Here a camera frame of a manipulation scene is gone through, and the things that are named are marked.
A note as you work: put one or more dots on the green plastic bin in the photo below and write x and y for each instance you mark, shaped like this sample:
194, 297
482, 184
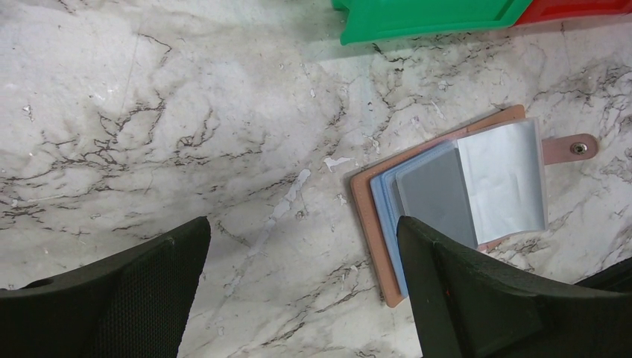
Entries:
372, 20

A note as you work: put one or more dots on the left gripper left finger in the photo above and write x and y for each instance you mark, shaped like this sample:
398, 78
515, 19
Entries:
135, 303

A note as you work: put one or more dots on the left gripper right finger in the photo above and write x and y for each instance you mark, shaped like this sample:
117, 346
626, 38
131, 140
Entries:
467, 304

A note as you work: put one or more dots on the red plastic double bin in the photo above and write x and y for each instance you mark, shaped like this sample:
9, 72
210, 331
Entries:
549, 10

